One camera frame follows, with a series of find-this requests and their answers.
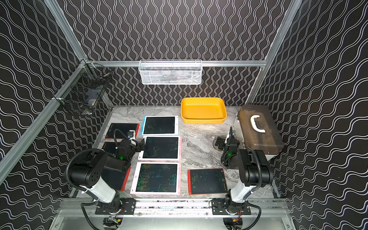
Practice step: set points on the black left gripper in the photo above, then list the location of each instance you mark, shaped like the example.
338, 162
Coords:
137, 145

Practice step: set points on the red writing tablet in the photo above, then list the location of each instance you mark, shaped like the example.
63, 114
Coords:
116, 179
110, 147
124, 127
206, 181

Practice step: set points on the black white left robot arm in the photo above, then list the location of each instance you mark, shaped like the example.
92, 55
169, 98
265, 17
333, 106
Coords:
101, 174

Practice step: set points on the white writing tablet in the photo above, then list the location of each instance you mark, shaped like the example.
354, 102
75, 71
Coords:
157, 178
161, 148

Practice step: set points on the white toolbox brown lid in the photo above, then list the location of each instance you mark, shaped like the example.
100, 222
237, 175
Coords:
256, 128

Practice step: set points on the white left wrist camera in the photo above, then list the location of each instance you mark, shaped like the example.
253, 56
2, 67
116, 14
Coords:
131, 135

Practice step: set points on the yellow plastic storage tray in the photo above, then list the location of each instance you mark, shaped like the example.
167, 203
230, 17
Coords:
203, 110

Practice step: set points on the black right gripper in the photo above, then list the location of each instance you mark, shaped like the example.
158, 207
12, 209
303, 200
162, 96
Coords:
222, 143

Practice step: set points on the white wire mesh basket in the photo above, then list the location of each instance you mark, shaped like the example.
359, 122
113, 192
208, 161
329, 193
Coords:
171, 72

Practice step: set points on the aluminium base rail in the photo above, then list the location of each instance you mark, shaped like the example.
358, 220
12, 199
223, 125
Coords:
176, 208

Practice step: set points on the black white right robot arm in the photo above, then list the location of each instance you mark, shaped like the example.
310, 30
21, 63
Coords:
253, 167

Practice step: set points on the black wire mesh basket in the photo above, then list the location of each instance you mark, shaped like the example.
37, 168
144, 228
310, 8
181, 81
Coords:
87, 90

